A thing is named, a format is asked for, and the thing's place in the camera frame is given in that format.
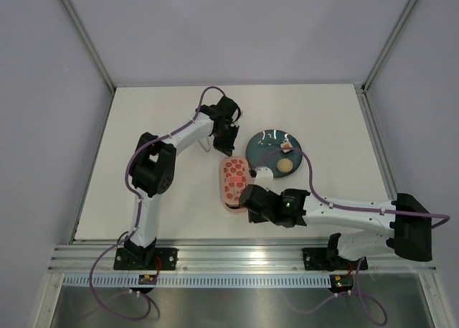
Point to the beige steamed bun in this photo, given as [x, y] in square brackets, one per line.
[284, 165]

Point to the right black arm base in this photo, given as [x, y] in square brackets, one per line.
[319, 259]

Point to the white slotted cable duct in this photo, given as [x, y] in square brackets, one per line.
[197, 281]

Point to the blue ceramic plate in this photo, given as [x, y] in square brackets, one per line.
[263, 149]

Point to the aluminium mounting rail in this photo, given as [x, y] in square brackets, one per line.
[265, 255]

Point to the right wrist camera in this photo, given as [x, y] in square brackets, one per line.
[262, 177]

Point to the white cat paw tongs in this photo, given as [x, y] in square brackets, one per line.
[205, 144]

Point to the pink divided lunch box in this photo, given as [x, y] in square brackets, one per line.
[233, 202]

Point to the aluminium frame post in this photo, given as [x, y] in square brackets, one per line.
[82, 33]
[389, 43]

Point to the right aluminium frame post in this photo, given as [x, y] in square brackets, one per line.
[389, 43]

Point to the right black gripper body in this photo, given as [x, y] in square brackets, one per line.
[254, 217]

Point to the orange salmon sushi roll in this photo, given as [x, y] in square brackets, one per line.
[286, 147]

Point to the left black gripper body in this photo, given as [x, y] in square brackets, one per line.
[224, 141]

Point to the left aluminium frame post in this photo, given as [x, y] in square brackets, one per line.
[82, 33]

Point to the pink lunch box lid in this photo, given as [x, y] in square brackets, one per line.
[235, 179]

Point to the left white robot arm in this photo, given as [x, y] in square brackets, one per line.
[150, 171]

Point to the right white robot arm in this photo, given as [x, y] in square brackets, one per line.
[377, 229]

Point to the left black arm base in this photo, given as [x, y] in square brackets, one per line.
[163, 258]

